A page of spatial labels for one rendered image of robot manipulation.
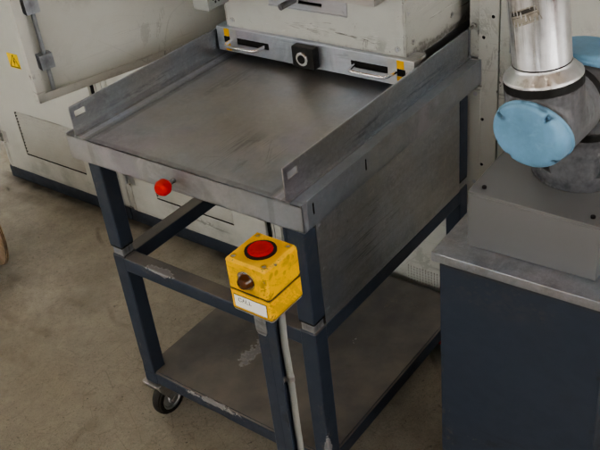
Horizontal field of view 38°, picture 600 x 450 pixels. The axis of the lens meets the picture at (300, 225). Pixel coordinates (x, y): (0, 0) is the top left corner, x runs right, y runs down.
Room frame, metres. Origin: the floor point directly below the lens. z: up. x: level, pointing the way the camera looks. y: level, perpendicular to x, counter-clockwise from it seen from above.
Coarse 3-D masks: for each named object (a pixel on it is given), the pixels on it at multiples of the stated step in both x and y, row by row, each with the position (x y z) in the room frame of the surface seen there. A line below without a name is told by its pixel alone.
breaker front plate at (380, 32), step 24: (240, 0) 1.94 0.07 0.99; (264, 0) 1.89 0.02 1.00; (240, 24) 1.94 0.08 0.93; (264, 24) 1.89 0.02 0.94; (288, 24) 1.85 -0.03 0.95; (312, 24) 1.80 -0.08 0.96; (336, 24) 1.76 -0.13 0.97; (360, 24) 1.72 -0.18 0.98; (384, 24) 1.69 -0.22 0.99; (360, 48) 1.73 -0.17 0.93; (384, 48) 1.69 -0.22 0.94
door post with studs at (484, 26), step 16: (480, 0) 1.78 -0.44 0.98; (496, 0) 1.75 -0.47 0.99; (480, 16) 1.78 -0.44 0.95; (496, 16) 1.75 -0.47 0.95; (480, 32) 1.78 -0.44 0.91; (496, 32) 1.75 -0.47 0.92; (480, 48) 1.78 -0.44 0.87; (496, 48) 1.75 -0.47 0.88; (496, 64) 1.75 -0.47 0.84; (480, 96) 1.77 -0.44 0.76; (480, 112) 1.77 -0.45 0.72; (480, 128) 1.77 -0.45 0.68; (480, 144) 1.77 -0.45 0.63; (480, 160) 1.77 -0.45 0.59; (480, 176) 1.77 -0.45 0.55
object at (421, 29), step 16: (416, 0) 1.69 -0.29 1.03; (432, 0) 1.74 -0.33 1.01; (448, 0) 1.79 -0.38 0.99; (464, 0) 1.85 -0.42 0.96; (416, 16) 1.69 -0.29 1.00; (432, 16) 1.74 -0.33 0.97; (448, 16) 1.79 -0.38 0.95; (464, 16) 1.85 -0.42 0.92; (416, 32) 1.69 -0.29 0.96; (432, 32) 1.74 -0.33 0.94; (448, 32) 1.79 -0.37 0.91; (416, 48) 1.68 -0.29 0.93
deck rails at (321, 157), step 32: (160, 64) 1.84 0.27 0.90; (192, 64) 1.91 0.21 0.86; (448, 64) 1.72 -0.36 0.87; (96, 96) 1.69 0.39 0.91; (128, 96) 1.75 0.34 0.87; (160, 96) 1.78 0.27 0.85; (384, 96) 1.52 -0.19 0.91; (416, 96) 1.62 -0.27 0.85; (96, 128) 1.66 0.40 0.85; (352, 128) 1.44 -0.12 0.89; (320, 160) 1.36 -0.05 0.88; (288, 192) 1.28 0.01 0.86
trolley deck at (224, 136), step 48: (192, 96) 1.77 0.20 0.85; (240, 96) 1.73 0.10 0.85; (288, 96) 1.70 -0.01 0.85; (336, 96) 1.68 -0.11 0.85; (432, 96) 1.62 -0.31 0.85; (96, 144) 1.59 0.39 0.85; (144, 144) 1.56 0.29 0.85; (192, 144) 1.54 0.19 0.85; (240, 144) 1.51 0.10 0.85; (288, 144) 1.49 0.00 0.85; (384, 144) 1.46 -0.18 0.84; (192, 192) 1.43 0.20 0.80; (240, 192) 1.34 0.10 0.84; (336, 192) 1.33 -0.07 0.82
